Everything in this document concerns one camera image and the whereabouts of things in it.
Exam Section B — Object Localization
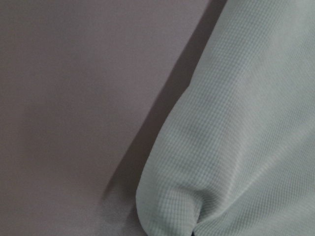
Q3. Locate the olive green long-sleeve shirt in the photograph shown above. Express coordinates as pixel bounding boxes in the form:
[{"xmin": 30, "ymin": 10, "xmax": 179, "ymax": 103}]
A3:
[{"xmin": 136, "ymin": 0, "xmax": 315, "ymax": 236}]

